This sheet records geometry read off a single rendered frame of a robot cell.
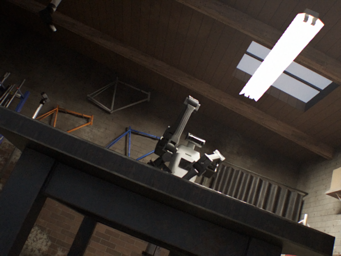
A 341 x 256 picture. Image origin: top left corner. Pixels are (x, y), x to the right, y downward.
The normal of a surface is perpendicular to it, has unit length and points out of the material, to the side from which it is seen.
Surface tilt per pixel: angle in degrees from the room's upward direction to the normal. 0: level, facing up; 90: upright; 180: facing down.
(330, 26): 174
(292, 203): 91
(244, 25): 90
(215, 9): 90
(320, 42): 174
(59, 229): 90
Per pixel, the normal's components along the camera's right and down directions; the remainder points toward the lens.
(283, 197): -0.59, -0.49
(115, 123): 0.11, -0.33
